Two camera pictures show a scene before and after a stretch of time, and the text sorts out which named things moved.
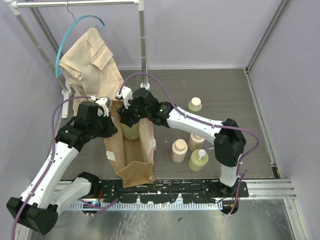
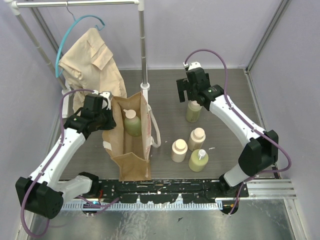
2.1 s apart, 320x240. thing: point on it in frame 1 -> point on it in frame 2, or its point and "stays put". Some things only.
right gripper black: x=124 y=113 -> x=182 y=84
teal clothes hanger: x=67 y=31 stays put
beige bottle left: x=179 y=149 stays put
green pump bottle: x=198 y=160 stays put
